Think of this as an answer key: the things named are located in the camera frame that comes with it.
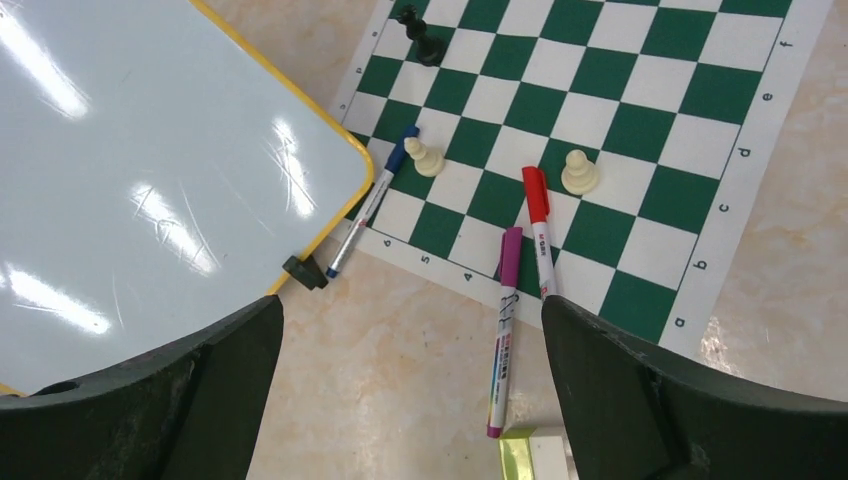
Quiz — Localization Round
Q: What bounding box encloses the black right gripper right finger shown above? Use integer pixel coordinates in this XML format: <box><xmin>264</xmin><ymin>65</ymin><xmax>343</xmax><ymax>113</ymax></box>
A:
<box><xmin>541</xmin><ymin>296</ymin><xmax>847</xmax><ymax>479</ymax></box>

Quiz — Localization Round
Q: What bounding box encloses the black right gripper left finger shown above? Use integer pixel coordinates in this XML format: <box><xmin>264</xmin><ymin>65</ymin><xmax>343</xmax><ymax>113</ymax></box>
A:
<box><xmin>1</xmin><ymin>295</ymin><xmax>284</xmax><ymax>479</ymax></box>

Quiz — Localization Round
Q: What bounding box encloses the yellow framed whiteboard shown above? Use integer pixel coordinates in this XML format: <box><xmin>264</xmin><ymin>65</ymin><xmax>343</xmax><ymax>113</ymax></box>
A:
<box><xmin>1</xmin><ymin>1</ymin><xmax>374</xmax><ymax>396</ymax></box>

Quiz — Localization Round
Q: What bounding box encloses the blue capped marker pen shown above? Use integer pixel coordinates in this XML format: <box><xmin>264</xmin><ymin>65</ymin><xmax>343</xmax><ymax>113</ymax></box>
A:
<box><xmin>326</xmin><ymin>125</ymin><xmax>420</xmax><ymax>279</ymax></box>

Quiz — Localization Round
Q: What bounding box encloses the black whiteboard foot clip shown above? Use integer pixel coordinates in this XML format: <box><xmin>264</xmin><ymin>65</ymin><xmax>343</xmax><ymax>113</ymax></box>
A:
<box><xmin>283</xmin><ymin>255</ymin><xmax>328</xmax><ymax>291</ymax></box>

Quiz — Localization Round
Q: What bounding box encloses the green white toy brick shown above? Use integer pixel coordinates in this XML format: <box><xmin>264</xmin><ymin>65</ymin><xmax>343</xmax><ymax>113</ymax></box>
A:
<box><xmin>498</xmin><ymin>426</ymin><xmax>578</xmax><ymax>480</ymax></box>

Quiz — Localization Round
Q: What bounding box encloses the purple capped marker pen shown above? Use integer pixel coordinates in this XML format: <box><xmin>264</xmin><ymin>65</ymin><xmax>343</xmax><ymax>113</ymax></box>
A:
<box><xmin>487</xmin><ymin>227</ymin><xmax>523</xmax><ymax>439</ymax></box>

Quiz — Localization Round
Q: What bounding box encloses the red capped marker pen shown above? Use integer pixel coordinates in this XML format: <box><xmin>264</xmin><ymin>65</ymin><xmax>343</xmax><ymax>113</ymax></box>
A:
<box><xmin>522</xmin><ymin>166</ymin><xmax>558</xmax><ymax>301</ymax></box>

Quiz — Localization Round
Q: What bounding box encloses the cream chess pawn right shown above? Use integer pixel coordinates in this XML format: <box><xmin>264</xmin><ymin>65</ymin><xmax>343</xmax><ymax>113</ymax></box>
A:
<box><xmin>561</xmin><ymin>149</ymin><xmax>599</xmax><ymax>195</ymax></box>

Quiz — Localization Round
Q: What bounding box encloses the cream chess pawn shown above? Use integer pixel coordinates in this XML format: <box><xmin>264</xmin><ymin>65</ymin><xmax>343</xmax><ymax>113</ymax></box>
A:
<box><xmin>561</xmin><ymin>149</ymin><xmax>599</xmax><ymax>195</ymax></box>
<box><xmin>403</xmin><ymin>137</ymin><xmax>446</xmax><ymax>178</ymax></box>

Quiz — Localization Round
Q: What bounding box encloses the green white chess mat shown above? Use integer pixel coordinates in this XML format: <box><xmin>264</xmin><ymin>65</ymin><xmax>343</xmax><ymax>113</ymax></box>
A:
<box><xmin>330</xmin><ymin>1</ymin><xmax>831</xmax><ymax>356</ymax></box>

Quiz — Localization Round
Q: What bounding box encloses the cream chess pawn left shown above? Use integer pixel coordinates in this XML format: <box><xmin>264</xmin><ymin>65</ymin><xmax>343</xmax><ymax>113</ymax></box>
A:
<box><xmin>403</xmin><ymin>137</ymin><xmax>446</xmax><ymax>178</ymax></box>

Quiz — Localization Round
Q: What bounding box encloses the black chess piece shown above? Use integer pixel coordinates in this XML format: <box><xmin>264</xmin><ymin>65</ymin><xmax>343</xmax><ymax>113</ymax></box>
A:
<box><xmin>395</xmin><ymin>4</ymin><xmax>447</xmax><ymax>67</ymax></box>

